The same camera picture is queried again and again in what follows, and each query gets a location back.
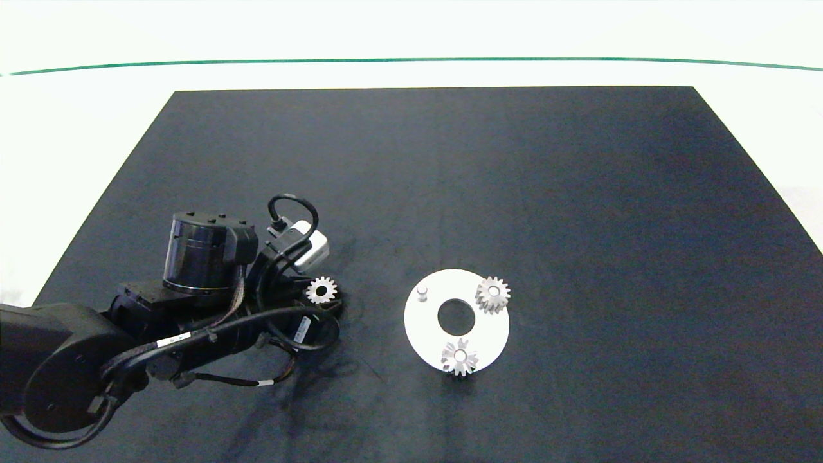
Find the black camera cable loop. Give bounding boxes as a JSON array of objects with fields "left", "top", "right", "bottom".
[{"left": 267, "top": 194, "right": 320, "bottom": 242}]

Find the round white carrier plate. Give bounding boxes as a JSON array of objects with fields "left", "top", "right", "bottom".
[{"left": 404, "top": 269, "right": 511, "bottom": 374}]

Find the thin black tagged cable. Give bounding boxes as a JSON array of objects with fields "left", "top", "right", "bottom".
[{"left": 170, "top": 350, "right": 300, "bottom": 388}]

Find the thick black tagged cable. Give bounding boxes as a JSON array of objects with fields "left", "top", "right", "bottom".
[{"left": 96, "top": 306, "right": 341, "bottom": 388}]

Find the small steel planetary gear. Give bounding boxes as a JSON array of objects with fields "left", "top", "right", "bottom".
[
  {"left": 440, "top": 338, "right": 480, "bottom": 377},
  {"left": 475, "top": 276, "right": 512, "bottom": 316},
  {"left": 305, "top": 276, "right": 339, "bottom": 305}
]

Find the black rubber mat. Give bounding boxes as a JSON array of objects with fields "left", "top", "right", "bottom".
[{"left": 0, "top": 86, "right": 823, "bottom": 463}]

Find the silver boxy wrist camera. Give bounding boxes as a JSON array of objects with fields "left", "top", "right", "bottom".
[{"left": 267, "top": 220, "right": 330, "bottom": 271}]

